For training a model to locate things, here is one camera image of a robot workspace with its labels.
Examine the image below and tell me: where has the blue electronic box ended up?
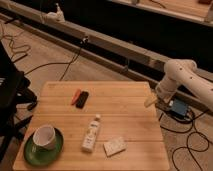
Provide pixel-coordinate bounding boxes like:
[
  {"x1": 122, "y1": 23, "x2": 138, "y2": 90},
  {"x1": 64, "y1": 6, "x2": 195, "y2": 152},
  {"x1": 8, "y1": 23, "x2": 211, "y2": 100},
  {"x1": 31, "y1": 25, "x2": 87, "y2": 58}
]
[{"x1": 170, "y1": 99, "x2": 188, "y2": 117}]

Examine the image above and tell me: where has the long wooden beam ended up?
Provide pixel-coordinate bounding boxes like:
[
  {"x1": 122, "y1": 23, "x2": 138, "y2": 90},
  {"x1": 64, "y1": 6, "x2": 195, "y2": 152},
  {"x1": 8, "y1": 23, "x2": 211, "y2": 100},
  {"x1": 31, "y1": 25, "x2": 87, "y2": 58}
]
[{"x1": 0, "y1": 0, "x2": 213, "y2": 113}]

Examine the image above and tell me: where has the green saucer plate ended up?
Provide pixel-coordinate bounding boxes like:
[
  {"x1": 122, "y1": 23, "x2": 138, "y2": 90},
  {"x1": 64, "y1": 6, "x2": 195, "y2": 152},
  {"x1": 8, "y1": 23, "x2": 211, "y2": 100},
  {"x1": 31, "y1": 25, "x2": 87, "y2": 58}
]
[{"x1": 23, "y1": 129, "x2": 64, "y2": 167}]

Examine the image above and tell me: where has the black cable bundle right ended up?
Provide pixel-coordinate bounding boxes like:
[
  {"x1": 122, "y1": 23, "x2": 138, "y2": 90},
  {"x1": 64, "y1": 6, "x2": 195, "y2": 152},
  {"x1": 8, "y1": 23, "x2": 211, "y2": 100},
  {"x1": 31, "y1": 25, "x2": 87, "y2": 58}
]
[{"x1": 157, "y1": 107, "x2": 213, "y2": 171}]

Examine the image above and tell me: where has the white ceramic cup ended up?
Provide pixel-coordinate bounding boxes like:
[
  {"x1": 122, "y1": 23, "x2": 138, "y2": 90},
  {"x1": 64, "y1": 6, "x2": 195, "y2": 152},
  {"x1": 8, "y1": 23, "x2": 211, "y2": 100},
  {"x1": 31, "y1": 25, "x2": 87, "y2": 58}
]
[{"x1": 33, "y1": 125, "x2": 56, "y2": 150}]

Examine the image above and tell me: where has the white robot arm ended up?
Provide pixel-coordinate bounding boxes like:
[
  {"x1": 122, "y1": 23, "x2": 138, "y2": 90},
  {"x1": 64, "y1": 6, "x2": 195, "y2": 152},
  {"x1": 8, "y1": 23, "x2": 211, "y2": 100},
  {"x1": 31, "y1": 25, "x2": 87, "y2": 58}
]
[{"x1": 144, "y1": 59, "x2": 213, "y2": 112}]

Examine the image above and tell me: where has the black rectangular block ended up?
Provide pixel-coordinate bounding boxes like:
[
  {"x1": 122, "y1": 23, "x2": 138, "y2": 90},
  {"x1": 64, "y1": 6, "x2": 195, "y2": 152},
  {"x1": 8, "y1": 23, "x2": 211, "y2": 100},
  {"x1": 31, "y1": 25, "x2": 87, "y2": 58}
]
[{"x1": 76, "y1": 91, "x2": 89, "y2": 109}]

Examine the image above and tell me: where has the black floor cable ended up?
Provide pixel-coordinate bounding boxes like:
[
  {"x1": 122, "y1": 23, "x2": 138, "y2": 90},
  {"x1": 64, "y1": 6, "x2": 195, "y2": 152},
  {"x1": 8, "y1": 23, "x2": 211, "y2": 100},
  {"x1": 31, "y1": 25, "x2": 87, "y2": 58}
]
[{"x1": 23, "y1": 37, "x2": 90, "y2": 82}]

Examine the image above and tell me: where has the white sponge block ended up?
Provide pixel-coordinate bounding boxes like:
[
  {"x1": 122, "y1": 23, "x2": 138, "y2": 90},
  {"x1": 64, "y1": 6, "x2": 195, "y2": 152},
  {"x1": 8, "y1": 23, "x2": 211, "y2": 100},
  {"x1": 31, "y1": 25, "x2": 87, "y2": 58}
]
[{"x1": 103, "y1": 137, "x2": 126, "y2": 157}]

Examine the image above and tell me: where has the black office chair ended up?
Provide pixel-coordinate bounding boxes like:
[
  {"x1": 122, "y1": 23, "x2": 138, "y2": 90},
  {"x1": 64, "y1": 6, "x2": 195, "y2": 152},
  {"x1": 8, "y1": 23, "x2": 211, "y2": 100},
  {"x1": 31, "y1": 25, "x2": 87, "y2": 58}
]
[{"x1": 0, "y1": 41, "x2": 37, "y2": 162}]

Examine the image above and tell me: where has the white plastic bottle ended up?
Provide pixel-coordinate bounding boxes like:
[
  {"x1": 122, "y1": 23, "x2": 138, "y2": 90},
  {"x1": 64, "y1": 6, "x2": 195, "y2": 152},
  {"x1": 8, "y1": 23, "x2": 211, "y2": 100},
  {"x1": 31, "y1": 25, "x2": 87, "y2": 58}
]
[{"x1": 82, "y1": 114, "x2": 101, "y2": 153}]

